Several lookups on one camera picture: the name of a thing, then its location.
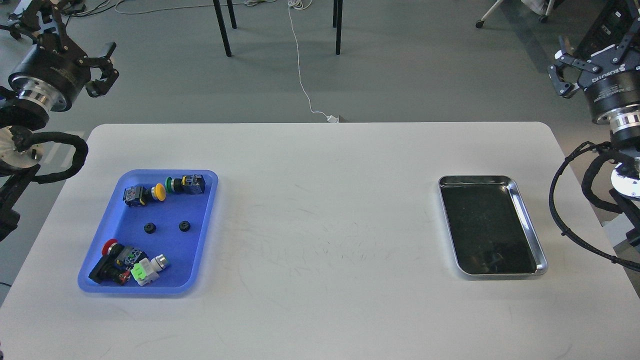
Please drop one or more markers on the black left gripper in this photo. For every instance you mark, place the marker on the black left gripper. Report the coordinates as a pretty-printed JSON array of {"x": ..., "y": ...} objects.
[{"x": 41, "y": 21}]

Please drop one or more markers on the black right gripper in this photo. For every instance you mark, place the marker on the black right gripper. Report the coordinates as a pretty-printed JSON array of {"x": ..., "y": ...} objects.
[{"x": 612, "y": 88}]

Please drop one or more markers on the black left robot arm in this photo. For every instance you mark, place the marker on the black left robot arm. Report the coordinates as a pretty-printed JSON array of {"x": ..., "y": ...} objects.
[{"x": 24, "y": 116}]

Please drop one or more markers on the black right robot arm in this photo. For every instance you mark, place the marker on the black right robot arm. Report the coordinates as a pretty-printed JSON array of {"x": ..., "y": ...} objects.
[{"x": 611, "y": 182}]

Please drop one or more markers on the black equipment case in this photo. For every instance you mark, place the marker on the black equipment case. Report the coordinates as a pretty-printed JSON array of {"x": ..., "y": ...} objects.
[{"x": 607, "y": 29}]

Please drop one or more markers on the black chair leg left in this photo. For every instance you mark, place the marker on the black chair leg left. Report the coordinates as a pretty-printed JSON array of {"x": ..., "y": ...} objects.
[{"x": 222, "y": 23}]

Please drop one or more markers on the black chair leg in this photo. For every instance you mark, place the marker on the black chair leg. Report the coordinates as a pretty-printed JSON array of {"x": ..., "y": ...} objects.
[
  {"x": 222, "y": 23},
  {"x": 337, "y": 25}
]

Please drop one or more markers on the silver metal tray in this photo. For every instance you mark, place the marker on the silver metal tray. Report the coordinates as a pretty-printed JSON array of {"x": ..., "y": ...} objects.
[{"x": 491, "y": 233}]

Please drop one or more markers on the blue plastic tray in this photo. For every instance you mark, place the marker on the blue plastic tray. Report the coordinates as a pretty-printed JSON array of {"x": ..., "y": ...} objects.
[{"x": 182, "y": 249}]

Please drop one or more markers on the black chair leg right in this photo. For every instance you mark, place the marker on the black chair leg right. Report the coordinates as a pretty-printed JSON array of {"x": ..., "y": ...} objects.
[{"x": 337, "y": 25}]

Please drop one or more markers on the yellow push button switch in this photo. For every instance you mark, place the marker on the yellow push button switch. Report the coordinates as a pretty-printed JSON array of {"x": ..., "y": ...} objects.
[{"x": 140, "y": 196}]

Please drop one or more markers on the green push button switch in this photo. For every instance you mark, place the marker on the green push button switch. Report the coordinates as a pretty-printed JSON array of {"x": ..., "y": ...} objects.
[{"x": 193, "y": 184}]

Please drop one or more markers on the red emergency stop switch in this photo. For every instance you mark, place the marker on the red emergency stop switch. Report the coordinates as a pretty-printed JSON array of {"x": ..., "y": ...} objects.
[{"x": 116, "y": 263}]

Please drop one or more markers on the white green selector switch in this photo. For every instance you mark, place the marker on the white green selector switch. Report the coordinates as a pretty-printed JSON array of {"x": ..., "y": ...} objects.
[{"x": 147, "y": 270}]

